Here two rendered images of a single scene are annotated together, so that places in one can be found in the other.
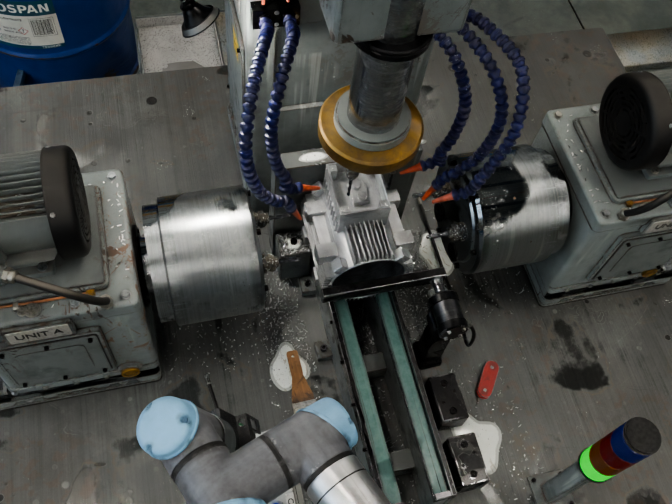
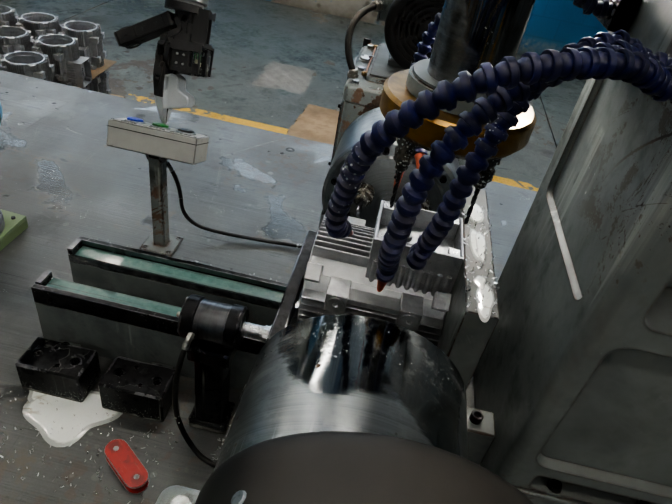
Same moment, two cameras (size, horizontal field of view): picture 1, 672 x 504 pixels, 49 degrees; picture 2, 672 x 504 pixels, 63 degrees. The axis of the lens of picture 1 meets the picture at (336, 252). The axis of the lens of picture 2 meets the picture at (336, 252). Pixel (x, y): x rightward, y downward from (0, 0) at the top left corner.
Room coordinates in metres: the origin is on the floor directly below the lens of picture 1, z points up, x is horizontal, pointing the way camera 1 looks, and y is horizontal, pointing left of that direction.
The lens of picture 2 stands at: (1.01, -0.63, 1.55)
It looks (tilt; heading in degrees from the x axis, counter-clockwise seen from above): 37 degrees down; 116
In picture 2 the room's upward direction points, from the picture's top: 11 degrees clockwise
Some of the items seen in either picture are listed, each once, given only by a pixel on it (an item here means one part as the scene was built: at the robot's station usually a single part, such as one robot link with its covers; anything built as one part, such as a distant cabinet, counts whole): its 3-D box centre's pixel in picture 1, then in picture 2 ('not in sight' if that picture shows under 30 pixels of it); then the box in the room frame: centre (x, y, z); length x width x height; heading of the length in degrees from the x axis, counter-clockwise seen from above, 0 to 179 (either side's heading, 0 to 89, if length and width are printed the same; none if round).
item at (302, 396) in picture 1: (302, 395); not in sight; (0.51, 0.01, 0.80); 0.21 x 0.05 x 0.01; 23
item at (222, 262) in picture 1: (180, 259); (395, 169); (0.66, 0.29, 1.04); 0.37 x 0.25 x 0.25; 113
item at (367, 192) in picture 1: (356, 195); (414, 248); (0.83, -0.02, 1.11); 0.12 x 0.11 x 0.07; 23
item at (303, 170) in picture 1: (336, 187); (466, 334); (0.94, 0.03, 0.97); 0.30 x 0.11 x 0.34; 113
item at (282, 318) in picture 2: (383, 285); (294, 285); (0.69, -0.11, 1.01); 0.26 x 0.04 x 0.03; 113
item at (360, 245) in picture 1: (355, 237); (373, 291); (0.79, -0.03, 1.02); 0.20 x 0.19 x 0.19; 23
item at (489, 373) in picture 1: (487, 380); (126, 465); (0.62, -0.37, 0.81); 0.09 x 0.03 x 0.02; 167
